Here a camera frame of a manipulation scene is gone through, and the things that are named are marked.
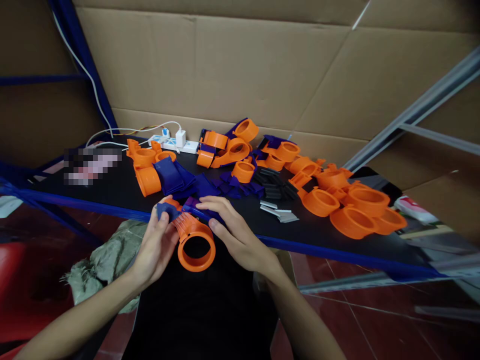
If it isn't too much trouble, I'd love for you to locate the person's right hand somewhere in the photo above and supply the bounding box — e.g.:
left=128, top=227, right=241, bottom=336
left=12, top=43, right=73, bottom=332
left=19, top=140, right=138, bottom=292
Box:
left=195, top=195, right=281, bottom=281

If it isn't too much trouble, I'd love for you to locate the person's left hand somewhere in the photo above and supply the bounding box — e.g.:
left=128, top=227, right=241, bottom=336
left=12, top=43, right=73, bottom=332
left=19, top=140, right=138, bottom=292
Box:
left=129, top=194, right=181, bottom=290

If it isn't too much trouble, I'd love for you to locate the small blue plastic clip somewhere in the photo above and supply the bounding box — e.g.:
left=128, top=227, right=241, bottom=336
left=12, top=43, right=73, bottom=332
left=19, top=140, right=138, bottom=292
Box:
left=155, top=202, right=182, bottom=223

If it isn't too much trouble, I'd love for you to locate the purple plastic blade guard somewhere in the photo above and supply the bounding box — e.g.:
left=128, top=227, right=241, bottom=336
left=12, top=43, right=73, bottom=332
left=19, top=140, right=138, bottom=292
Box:
left=182, top=196, right=227, bottom=227

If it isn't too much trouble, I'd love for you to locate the bundle of grey metal blades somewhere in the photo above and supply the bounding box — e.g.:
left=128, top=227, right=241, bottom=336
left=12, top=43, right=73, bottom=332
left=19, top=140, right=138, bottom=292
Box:
left=259, top=199, right=301, bottom=224

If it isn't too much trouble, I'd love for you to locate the grey woven sack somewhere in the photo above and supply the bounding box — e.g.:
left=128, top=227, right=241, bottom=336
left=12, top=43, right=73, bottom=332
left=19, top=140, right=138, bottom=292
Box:
left=59, top=218, right=152, bottom=315

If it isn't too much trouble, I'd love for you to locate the pile of little blue pieces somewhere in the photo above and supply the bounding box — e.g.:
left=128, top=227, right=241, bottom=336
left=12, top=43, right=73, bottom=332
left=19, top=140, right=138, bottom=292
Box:
left=187, top=164, right=266, bottom=200

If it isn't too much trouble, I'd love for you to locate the stack of black ribbed strips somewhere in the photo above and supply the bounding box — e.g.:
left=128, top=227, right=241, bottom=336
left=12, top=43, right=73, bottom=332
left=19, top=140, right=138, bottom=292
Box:
left=253, top=167, right=300, bottom=202

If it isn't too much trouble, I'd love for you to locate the person's body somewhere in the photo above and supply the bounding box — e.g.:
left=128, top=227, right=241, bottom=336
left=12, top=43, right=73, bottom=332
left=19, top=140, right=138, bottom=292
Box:
left=121, top=224, right=283, bottom=360

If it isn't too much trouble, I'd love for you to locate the fanned stack of blue plates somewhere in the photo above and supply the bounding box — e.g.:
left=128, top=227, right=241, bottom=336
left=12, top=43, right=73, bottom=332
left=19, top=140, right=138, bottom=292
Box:
left=152, top=155, right=197, bottom=197

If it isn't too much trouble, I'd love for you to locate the white power strip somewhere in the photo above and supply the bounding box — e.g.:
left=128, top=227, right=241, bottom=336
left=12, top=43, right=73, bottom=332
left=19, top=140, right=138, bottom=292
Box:
left=147, top=134, right=200, bottom=155

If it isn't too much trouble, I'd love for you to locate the red plastic stool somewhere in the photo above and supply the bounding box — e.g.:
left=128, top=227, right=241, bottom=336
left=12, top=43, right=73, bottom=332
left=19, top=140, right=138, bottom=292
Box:
left=0, top=241, right=78, bottom=348

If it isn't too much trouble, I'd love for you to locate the white and red packet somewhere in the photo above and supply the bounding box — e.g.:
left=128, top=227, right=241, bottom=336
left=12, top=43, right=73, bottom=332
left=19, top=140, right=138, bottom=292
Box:
left=392, top=194, right=440, bottom=227

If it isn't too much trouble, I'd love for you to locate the blue metal shelf rack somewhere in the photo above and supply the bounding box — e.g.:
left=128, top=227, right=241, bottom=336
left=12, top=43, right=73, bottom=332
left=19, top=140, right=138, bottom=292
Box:
left=0, top=0, right=449, bottom=283

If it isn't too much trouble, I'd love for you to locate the grey metal shelf rack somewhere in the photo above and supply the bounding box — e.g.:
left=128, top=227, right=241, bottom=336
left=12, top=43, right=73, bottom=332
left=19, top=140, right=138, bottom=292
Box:
left=299, top=47, right=480, bottom=324

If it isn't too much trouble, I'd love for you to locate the pile of orange ring parts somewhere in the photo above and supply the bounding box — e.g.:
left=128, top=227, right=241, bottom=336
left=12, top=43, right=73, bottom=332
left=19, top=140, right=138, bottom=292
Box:
left=257, top=140, right=409, bottom=241

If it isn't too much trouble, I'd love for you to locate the white charging cable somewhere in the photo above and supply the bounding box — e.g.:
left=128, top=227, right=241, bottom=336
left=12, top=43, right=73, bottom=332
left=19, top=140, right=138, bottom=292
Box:
left=85, top=120, right=182, bottom=150

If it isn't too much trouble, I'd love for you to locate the yellow thin cable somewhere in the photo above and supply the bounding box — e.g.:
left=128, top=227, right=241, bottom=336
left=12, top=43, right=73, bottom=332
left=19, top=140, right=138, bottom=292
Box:
left=111, top=125, right=152, bottom=137

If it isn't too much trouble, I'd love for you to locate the brown cardboard sheet wall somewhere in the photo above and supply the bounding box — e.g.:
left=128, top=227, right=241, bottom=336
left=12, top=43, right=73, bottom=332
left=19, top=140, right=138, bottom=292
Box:
left=71, top=0, right=480, bottom=170

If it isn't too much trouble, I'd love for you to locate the white mains cable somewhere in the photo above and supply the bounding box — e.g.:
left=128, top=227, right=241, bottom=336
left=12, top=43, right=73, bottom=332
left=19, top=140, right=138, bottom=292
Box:
left=51, top=10, right=116, bottom=138

